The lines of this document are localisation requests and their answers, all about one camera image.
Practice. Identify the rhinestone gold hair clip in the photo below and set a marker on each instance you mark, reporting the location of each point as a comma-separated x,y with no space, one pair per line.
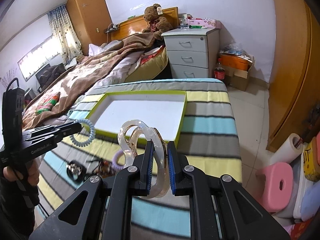
73,169

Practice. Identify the yellow pillow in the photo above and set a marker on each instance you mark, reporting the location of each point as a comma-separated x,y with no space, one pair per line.
148,65

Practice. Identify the pink box on nightstand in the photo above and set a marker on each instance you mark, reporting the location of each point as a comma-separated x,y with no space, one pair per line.
204,22

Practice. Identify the yellow container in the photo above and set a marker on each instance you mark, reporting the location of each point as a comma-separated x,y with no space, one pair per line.
310,161

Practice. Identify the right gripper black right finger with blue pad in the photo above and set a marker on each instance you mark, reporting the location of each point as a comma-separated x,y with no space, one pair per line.
220,208

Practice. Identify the wooden headboard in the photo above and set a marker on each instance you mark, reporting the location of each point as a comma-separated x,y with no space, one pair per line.
137,24

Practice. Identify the brown teddy bear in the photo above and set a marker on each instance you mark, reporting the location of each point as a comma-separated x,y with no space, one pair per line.
156,22

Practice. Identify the orange box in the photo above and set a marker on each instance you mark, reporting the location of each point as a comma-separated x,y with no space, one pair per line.
234,62

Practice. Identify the wooden door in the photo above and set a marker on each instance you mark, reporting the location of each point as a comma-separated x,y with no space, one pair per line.
294,81

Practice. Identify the cola bottle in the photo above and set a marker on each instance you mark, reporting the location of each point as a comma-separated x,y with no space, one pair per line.
219,71

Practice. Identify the wooden wardrobe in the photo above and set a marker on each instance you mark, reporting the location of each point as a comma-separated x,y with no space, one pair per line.
89,19

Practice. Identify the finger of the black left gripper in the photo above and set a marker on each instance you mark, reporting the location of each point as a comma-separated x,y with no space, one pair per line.
70,128

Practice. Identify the white paper roll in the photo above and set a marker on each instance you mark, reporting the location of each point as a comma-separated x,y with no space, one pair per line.
289,150

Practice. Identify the brown patterned blanket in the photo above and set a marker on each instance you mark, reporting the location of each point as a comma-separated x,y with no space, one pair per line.
77,80

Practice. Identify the patterned curtain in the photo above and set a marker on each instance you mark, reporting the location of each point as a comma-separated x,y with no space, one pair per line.
63,30

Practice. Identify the grey three-drawer nightstand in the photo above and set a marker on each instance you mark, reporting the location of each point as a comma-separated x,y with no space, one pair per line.
192,53

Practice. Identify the black chair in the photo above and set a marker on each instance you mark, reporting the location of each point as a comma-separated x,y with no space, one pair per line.
48,74

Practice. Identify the pink plastic stool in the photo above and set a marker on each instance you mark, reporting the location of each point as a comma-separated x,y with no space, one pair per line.
277,187

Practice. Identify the red green wrapped package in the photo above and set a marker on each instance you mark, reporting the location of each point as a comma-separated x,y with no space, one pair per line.
48,102

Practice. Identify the person's left hand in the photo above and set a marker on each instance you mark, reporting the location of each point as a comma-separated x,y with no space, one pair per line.
33,174

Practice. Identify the green white shallow tray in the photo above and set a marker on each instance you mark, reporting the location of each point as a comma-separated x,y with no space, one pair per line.
160,109

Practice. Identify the cardboard box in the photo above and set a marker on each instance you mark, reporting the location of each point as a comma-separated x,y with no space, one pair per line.
238,79

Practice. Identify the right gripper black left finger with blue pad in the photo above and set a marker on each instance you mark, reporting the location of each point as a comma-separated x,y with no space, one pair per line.
101,208

